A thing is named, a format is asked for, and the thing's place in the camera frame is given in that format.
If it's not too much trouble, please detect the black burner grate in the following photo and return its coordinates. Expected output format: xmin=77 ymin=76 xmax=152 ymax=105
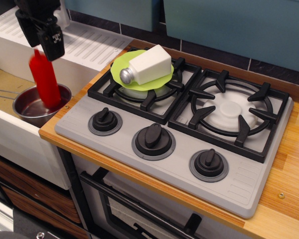
xmin=168 ymin=69 xmax=292 ymax=163
xmin=88 ymin=57 xmax=202 ymax=124

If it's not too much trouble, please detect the red ketchup squeeze bottle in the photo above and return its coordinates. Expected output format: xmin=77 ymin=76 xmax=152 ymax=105
xmin=29 ymin=49 xmax=61 ymax=109

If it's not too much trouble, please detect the grey toy faucet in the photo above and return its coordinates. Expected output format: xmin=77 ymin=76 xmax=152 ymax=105
xmin=53 ymin=0 xmax=70 ymax=30

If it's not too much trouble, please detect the white burner cap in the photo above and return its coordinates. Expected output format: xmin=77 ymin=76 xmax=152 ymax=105
xmin=196 ymin=85 xmax=266 ymax=132
xmin=115 ymin=85 xmax=175 ymax=103

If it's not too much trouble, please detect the wooden drawer front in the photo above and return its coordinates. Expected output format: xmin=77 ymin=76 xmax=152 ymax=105
xmin=0 ymin=153 xmax=90 ymax=239

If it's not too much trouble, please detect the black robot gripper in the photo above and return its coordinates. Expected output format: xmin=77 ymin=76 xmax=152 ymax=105
xmin=14 ymin=0 xmax=65 ymax=61

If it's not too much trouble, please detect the light green plastic plate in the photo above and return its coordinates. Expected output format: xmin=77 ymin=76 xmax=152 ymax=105
xmin=110 ymin=50 xmax=174 ymax=91

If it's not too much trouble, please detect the black left stove knob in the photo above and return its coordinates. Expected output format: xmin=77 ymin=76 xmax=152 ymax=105
xmin=88 ymin=107 xmax=123 ymax=136

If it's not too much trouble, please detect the black right burner grate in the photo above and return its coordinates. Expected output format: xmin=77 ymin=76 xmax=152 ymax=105
xmin=168 ymin=69 xmax=292 ymax=163

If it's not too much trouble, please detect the white right burner cap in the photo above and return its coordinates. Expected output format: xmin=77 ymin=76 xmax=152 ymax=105
xmin=196 ymin=85 xmax=266 ymax=132

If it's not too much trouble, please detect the white salt shaker silver cap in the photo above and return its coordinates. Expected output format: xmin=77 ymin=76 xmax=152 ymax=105
xmin=120 ymin=45 xmax=171 ymax=85

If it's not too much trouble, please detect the black right stove knob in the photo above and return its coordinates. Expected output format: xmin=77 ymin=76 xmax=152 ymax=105
xmin=189 ymin=149 xmax=229 ymax=183

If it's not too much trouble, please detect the stainless steel pot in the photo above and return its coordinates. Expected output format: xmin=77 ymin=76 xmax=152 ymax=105
xmin=10 ymin=84 xmax=72 ymax=128

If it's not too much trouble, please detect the black stove knob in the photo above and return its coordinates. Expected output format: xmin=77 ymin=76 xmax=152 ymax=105
xmin=189 ymin=149 xmax=229 ymax=183
xmin=132 ymin=123 xmax=176 ymax=161
xmin=88 ymin=107 xmax=123 ymax=136

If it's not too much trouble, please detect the black middle stove knob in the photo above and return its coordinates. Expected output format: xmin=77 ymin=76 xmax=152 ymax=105
xmin=132 ymin=123 xmax=176 ymax=161

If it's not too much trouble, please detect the grey toy stove top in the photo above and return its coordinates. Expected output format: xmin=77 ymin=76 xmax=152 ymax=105
xmin=54 ymin=47 xmax=294 ymax=220

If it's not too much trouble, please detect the black left burner grate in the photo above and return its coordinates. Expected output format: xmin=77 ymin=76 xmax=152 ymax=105
xmin=88 ymin=57 xmax=202 ymax=124

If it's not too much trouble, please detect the white left burner cap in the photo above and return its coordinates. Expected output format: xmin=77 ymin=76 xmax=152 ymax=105
xmin=115 ymin=85 xmax=175 ymax=103

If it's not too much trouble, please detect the toy oven door black handle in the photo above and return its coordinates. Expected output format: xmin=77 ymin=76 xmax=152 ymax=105
xmin=79 ymin=168 xmax=201 ymax=239

